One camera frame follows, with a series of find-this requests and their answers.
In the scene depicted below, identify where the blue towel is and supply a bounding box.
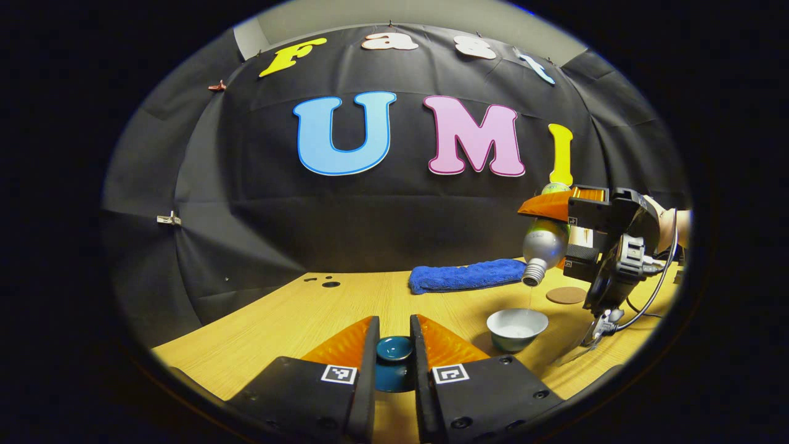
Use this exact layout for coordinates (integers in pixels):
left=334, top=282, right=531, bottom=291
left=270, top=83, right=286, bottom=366
left=409, top=258, right=528, bottom=295

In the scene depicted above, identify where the round brown coaster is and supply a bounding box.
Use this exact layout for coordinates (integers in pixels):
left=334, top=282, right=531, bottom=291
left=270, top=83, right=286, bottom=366
left=546, top=286, right=587, bottom=305

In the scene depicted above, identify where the silver and green water bottle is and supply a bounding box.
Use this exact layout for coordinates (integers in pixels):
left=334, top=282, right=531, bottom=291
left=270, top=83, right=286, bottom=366
left=521, top=182, right=574, bottom=287

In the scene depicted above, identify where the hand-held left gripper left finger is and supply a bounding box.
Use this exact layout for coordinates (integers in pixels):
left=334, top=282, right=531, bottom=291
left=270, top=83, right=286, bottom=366
left=225, top=315, right=381, bottom=444

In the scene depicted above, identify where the blue teacup lid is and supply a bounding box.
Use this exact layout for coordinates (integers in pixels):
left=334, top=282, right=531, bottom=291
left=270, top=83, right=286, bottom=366
left=374, top=335, right=415, bottom=393

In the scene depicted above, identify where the white and green teacup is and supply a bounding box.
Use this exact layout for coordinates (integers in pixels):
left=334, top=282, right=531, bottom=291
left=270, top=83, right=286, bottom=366
left=486, top=308, right=549, bottom=353

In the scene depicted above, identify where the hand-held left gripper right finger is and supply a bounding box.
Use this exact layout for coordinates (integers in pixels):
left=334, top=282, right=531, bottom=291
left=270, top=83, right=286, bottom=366
left=410, top=314, right=565, bottom=444

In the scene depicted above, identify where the black backdrop cloth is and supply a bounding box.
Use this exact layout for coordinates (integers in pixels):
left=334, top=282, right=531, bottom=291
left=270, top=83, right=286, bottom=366
left=102, top=23, right=690, bottom=349

